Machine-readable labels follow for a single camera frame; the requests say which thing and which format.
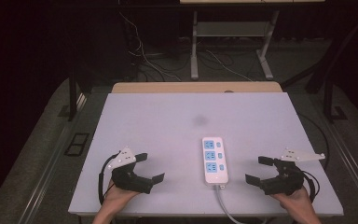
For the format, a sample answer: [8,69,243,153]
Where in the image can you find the white floor cable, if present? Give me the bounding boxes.
[204,49,254,83]
[117,11,182,83]

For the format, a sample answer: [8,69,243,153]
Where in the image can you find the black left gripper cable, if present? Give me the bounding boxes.
[98,153,119,206]

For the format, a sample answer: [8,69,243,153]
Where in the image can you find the metal floor rail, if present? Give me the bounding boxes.
[18,92,89,224]
[322,119,358,219]

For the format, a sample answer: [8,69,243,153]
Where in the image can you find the white metal desk frame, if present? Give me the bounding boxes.
[189,9,275,81]

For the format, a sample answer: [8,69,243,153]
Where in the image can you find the person's left hand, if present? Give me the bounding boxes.
[102,179,141,209]

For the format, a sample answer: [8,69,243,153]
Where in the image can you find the person's right hand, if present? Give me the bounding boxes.
[271,186,314,213]

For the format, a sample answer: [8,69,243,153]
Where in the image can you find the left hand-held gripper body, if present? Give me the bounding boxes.
[106,147,155,195]

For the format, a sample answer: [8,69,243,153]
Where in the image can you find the wooden table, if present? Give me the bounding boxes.
[110,80,283,94]

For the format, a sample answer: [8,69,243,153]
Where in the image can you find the black metal stand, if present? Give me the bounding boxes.
[67,69,79,122]
[322,69,349,124]

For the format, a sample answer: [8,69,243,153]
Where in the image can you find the white power strip blue sockets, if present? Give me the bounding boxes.
[201,136,230,187]

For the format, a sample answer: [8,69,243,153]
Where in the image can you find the black floor socket frame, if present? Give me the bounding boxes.
[63,133,90,158]

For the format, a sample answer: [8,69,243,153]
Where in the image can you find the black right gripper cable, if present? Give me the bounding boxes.
[301,170,321,203]

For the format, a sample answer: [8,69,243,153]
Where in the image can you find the grey power strip cable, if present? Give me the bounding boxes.
[213,184,247,224]

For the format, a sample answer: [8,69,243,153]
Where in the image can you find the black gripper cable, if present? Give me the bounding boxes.
[301,170,321,203]
[98,153,119,206]

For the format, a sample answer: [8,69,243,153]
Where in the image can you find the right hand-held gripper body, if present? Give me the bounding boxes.
[259,147,326,196]

